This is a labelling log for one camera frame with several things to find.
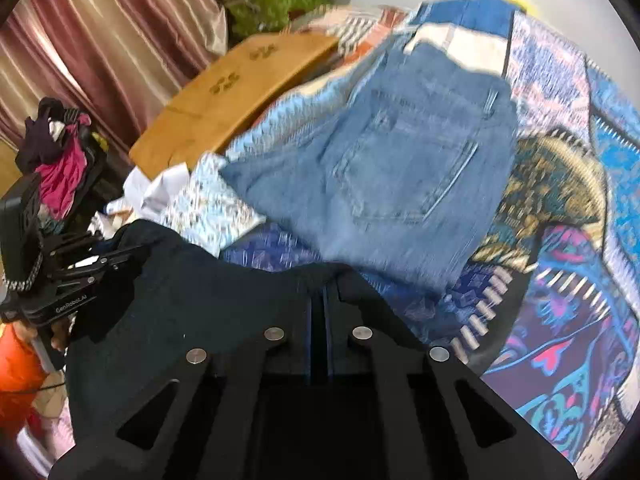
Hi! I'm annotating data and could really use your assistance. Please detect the dark navy pants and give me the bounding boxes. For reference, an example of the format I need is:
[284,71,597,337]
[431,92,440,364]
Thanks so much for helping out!
[65,219,353,413]

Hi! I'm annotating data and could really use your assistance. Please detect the pile of dark pink clothes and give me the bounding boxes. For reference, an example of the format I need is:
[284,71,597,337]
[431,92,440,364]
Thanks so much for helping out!
[15,97,110,222]

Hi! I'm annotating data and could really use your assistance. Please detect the person's left hand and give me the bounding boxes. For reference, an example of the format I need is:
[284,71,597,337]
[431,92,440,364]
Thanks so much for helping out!
[50,317,72,353]

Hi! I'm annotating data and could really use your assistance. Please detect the person's orange clothing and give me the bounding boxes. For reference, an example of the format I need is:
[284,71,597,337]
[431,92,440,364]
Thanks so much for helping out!
[0,322,51,423]

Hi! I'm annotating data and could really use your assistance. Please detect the blue denim jeans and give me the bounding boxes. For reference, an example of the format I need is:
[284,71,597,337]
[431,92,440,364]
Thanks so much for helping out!
[219,40,520,293]

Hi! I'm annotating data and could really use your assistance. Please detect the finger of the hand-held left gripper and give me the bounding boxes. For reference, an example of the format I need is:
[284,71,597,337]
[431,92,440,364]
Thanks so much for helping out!
[47,245,151,295]
[44,232,132,265]

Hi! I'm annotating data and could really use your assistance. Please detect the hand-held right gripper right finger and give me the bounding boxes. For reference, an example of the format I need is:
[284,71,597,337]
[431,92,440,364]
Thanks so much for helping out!
[324,264,581,480]

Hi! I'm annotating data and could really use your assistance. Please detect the colourful printed blanket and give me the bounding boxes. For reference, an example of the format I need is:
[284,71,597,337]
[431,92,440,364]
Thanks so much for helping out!
[222,5,640,466]

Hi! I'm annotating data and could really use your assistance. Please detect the green patterned bag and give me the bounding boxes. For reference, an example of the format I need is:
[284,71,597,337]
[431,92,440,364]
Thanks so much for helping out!
[224,0,333,38]

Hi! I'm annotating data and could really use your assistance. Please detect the brown wooden board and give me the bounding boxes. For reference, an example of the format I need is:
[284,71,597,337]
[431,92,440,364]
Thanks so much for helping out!
[129,34,342,182]

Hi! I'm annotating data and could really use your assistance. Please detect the white crumpled cloth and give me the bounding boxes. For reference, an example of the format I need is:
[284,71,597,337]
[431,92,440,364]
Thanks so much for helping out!
[107,164,192,221]

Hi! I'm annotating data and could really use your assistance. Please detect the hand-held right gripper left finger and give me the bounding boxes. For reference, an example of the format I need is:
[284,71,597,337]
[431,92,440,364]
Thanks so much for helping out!
[49,264,322,480]

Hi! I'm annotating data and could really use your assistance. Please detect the blue and white cloth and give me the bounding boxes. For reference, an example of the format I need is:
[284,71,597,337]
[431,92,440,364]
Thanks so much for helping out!
[404,0,517,78]

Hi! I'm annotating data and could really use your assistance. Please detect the striped maroon curtain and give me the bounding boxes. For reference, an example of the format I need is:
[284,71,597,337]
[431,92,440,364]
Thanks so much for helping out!
[0,0,228,163]

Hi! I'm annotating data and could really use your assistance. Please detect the light blue patterned cloth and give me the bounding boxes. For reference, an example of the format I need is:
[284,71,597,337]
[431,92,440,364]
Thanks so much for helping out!
[164,72,386,257]

